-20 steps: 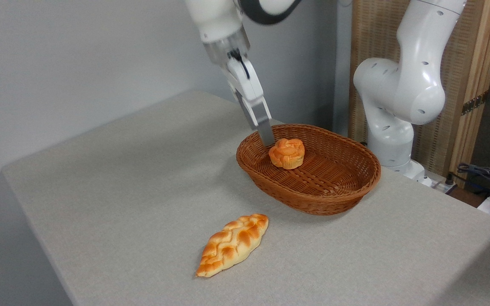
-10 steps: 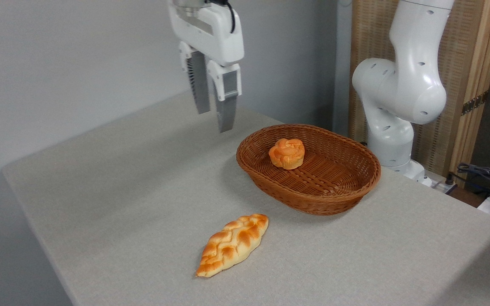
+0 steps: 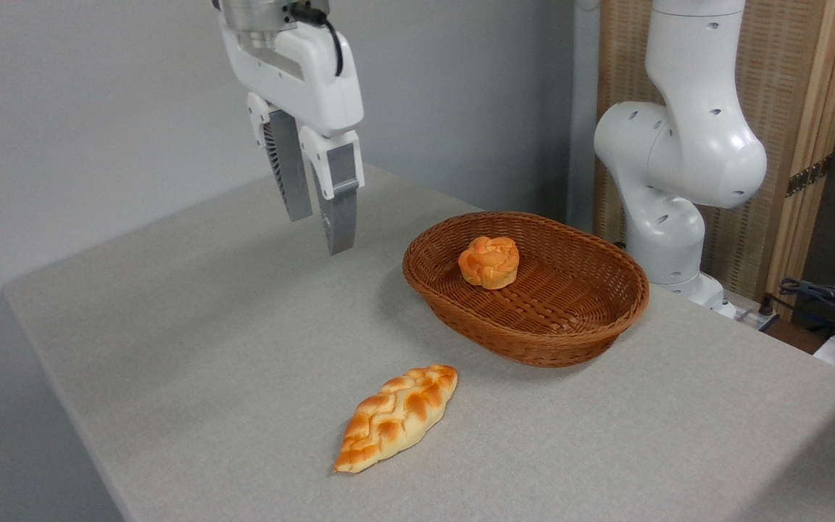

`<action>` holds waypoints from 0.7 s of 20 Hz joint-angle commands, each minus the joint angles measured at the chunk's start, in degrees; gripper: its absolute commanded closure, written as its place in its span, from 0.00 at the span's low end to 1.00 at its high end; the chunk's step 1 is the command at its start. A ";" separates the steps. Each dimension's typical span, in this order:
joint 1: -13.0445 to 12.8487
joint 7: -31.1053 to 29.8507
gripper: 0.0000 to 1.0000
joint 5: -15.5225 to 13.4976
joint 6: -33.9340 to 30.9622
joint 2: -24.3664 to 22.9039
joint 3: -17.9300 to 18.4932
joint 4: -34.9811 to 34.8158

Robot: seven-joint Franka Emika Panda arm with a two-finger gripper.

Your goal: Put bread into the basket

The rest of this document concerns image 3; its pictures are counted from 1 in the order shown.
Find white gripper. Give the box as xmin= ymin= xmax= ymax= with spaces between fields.
xmin=218 ymin=18 xmax=366 ymax=257

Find round orange bread roll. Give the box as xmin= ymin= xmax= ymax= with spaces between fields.
xmin=457 ymin=235 xmax=521 ymax=291

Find long braided bread loaf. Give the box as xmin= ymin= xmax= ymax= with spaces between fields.
xmin=333 ymin=364 xmax=460 ymax=475

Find brown wicker oval basket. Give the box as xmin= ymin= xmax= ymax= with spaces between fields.
xmin=402 ymin=211 xmax=651 ymax=369

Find wooden woven folding screen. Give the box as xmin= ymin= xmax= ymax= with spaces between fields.
xmin=594 ymin=0 xmax=835 ymax=302

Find metal screen hinge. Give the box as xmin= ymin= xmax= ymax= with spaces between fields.
xmin=785 ymin=155 xmax=834 ymax=199

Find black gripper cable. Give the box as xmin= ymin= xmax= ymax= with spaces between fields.
xmin=289 ymin=3 xmax=345 ymax=78

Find dark bundled cables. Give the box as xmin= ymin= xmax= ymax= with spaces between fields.
xmin=765 ymin=278 xmax=835 ymax=343

